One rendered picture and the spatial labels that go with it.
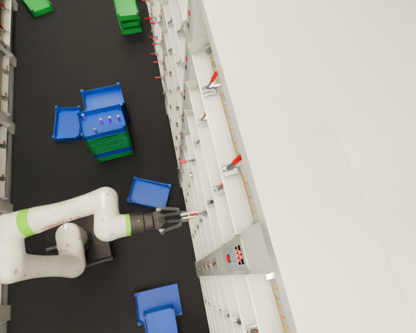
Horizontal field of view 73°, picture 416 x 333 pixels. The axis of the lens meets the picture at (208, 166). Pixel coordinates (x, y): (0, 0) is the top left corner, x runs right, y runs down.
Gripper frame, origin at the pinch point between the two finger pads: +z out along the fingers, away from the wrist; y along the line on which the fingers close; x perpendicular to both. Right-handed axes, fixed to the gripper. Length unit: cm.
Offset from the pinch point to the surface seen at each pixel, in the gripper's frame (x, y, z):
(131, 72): -98, -165, 1
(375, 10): 88, -29, 34
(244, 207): 56, 11, -1
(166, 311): -90, 44, -1
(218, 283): -1.1, 30.8, 8.1
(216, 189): 36.6, -0.1, 0.3
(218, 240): 17.8, 14.7, 4.5
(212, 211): 17.9, 3.4, 4.7
